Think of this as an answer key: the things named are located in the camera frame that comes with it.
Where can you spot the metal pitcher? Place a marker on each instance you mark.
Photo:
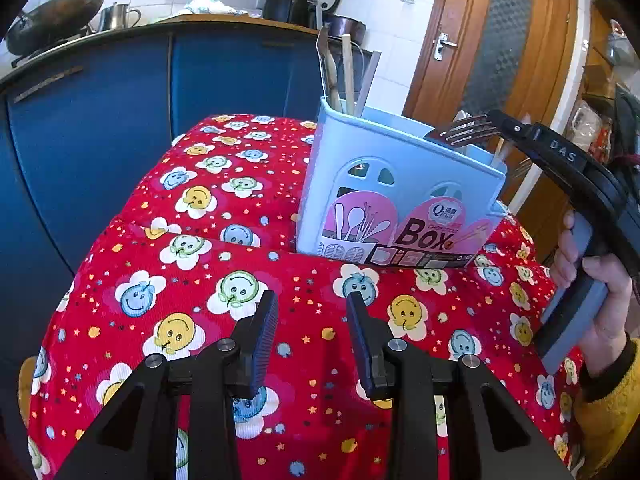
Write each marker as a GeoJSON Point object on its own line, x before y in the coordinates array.
{"type": "Point", "coordinates": [115, 17]}

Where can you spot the orange cushion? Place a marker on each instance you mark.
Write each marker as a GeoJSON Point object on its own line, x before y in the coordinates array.
{"type": "Point", "coordinates": [26, 390]}

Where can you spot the light blue utensil box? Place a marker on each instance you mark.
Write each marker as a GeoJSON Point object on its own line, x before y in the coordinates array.
{"type": "Point", "coordinates": [390, 160]}

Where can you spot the dark wok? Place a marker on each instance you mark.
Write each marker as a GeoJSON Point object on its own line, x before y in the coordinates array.
{"type": "Point", "coordinates": [55, 17]}

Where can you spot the wooden shelf unit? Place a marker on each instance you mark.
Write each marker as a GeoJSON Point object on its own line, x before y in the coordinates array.
{"type": "Point", "coordinates": [595, 85]}

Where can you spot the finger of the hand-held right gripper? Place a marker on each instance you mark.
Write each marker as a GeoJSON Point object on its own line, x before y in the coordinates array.
{"type": "Point", "coordinates": [517, 132]}

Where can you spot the wooden fork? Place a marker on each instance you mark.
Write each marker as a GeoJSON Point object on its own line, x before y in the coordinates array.
{"type": "Point", "coordinates": [348, 70]}

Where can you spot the silver metal fork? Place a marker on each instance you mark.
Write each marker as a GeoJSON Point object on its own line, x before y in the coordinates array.
{"type": "Point", "coordinates": [465, 132]}

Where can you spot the blue kitchen cabinet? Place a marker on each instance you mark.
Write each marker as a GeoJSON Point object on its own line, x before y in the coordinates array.
{"type": "Point", "coordinates": [90, 135]}

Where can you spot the person's right hand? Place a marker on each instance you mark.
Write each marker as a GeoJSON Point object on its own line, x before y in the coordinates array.
{"type": "Point", "coordinates": [617, 310]}

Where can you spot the black air fryer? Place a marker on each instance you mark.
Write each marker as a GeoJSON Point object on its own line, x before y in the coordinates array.
{"type": "Point", "coordinates": [287, 2]}

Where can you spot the dark cooking pot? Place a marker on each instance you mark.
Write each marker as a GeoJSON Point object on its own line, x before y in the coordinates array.
{"type": "Point", "coordinates": [347, 29]}

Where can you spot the white patterned cloth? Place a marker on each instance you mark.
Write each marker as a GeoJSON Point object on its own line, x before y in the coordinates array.
{"type": "Point", "coordinates": [212, 4]}

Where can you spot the wooden door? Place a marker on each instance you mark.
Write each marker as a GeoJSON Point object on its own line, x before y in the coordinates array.
{"type": "Point", "coordinates": [500, 35]}

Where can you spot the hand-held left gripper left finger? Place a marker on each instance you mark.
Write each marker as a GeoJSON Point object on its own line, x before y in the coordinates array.
{"type": "Point", "coordinates": [262, 335]}

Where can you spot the red floral tablecloth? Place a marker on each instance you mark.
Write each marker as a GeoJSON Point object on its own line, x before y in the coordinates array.
{"type": "Point", "coordinates": [175, 240]}

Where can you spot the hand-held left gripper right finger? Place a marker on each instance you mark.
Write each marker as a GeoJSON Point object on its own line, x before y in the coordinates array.
{"type": "Point", "coordinates": [361, 340]}

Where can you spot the person's right forearm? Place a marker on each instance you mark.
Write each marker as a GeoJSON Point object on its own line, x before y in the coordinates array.
{"type": "Point", "coordinates": [610, 410]}

